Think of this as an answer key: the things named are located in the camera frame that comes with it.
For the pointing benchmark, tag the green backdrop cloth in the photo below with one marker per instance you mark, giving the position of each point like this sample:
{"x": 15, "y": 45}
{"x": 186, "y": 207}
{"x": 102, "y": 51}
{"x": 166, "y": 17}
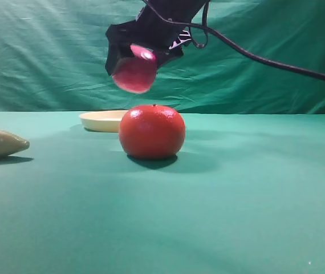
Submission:
{"x": 52, "y": 56}

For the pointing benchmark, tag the dark red apple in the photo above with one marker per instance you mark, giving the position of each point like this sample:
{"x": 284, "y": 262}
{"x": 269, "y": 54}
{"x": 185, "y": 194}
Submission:
{"x": 136, "y": 74}

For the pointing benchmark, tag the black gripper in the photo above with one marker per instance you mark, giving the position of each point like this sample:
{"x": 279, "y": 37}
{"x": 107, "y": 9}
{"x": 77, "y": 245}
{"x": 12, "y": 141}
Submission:
{"x": 160, "y": 25}

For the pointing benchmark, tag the pale yellow plate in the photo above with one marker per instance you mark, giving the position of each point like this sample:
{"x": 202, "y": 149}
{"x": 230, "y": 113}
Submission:
{"x": 102, "y": 121}

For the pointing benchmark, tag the red orange fruit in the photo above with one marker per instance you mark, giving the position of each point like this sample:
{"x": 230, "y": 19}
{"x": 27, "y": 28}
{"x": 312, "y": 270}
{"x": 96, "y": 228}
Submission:
{"x": 152, "y": 132}

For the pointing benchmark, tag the green table cloth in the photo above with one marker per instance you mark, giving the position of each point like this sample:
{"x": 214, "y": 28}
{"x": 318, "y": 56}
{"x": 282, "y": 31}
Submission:
{"x": 246, "y": 194}

